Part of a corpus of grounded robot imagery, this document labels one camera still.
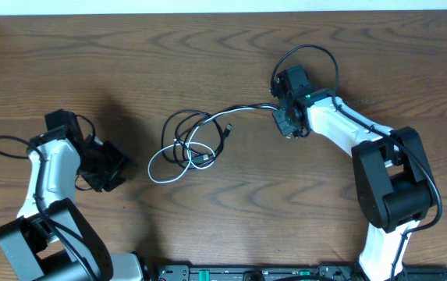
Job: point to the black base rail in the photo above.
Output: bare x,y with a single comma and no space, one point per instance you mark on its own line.
325,271

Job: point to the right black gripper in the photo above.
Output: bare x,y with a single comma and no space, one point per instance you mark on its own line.
278,115

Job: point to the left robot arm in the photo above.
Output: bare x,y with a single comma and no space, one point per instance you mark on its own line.
50,239

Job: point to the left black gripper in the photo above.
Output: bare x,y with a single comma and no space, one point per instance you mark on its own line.
113,176

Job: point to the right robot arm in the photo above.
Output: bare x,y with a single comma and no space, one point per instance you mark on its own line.
394,183

